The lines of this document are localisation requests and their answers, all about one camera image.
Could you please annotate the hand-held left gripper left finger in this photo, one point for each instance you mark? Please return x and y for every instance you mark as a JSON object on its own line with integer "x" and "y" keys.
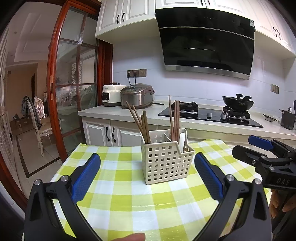
{"x": 85, "y": 178}

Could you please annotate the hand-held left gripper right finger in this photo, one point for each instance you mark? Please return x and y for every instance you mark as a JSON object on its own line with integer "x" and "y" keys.
{"x": 208, "y": 178}

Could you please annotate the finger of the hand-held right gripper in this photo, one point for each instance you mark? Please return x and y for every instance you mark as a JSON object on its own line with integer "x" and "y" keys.
{"x": 245, "y": 154}
{"x": 260, "y": 142}

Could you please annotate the white ceramic spoon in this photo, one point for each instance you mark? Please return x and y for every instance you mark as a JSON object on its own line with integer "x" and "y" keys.
{"x": 183, "y": 144}

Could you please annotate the white perforated plastic utensil basket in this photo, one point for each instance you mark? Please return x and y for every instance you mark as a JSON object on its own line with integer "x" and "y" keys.
{"x": 166, "y": 166}

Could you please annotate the person's right hand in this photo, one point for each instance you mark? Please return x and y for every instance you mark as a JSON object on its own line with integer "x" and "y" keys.
{"x": 276, "y": 201}

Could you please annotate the person's left hand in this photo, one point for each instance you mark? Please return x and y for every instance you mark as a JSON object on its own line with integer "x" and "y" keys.
{"x": 129, "y": 237}

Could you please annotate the steel cooking pot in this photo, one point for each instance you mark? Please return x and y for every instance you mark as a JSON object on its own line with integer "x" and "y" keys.
{"x": 286, "y": 120}

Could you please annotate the black burner grate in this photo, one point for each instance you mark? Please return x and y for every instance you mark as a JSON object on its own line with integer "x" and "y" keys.
{"x": 189, "y": 107}
{"x": 238, "y": 114}

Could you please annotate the black wok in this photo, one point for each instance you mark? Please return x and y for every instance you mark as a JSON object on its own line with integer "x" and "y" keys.
{"x": 235, "y": 102}

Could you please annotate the white base cabinets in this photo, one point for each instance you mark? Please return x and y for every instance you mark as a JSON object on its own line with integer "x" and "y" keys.
{"x": 97, "y": 132}

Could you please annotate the green white checkered tablecloth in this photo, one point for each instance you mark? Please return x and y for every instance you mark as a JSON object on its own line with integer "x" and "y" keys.
{"x": 129, "y": 199}

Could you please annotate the black glass gas cooktop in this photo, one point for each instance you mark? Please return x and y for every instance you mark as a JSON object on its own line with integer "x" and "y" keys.
{"x": 196, "y": 114}

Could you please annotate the light stone kitchen countertop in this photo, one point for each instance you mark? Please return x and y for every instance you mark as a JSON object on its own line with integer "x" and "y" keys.
{"x": 104, "y": 112}

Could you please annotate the white carved dining chair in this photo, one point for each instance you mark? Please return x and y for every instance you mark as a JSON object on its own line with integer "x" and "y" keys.
{"x": 40, "y": 109}

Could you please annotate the white electric pressure cooker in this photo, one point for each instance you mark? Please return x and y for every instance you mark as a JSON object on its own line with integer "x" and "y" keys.
{"x": 109, "y": 95}

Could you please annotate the dark jacket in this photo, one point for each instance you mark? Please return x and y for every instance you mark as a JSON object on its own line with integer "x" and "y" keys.
{"x": 26, "y": 106}

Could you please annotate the silver rice cooker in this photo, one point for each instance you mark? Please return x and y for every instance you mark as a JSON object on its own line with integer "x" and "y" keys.
{"x": 136, "y": 97}

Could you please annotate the glass sliding door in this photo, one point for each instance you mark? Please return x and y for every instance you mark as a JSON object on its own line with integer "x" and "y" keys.
{"x": 69, "y": 69}

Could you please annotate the black glass range hood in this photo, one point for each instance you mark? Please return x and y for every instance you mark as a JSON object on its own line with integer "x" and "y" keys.
{"x": 205, "y": 46}

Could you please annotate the grey wall light switch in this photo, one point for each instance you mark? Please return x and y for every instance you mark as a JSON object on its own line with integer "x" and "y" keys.
{"x": 274, "y": 89}

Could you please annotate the red wooden door frame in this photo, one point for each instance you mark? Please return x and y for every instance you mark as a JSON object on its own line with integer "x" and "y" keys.
{"x": 105, "y": 69}

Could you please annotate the grey wall power outlet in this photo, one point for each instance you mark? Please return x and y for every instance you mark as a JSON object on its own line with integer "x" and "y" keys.
{"x": 142, "y": 72}

